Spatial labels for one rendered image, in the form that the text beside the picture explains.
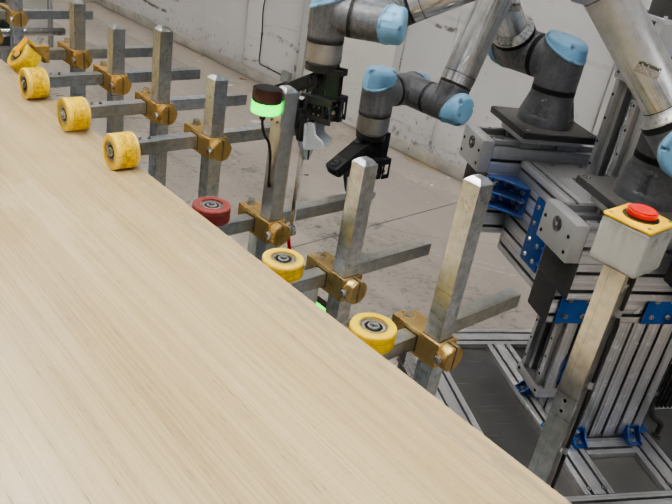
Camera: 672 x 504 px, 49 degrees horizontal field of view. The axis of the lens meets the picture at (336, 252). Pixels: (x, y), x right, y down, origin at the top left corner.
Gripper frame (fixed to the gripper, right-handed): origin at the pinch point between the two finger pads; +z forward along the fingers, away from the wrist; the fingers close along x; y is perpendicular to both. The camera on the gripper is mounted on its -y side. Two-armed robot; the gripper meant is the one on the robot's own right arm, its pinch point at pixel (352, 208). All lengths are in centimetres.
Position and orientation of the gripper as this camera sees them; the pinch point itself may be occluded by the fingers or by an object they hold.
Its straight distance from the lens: 183.0
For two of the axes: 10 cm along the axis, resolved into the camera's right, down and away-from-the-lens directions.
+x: -6.4, -4.4, 6.3
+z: -1.3, 8.7, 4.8
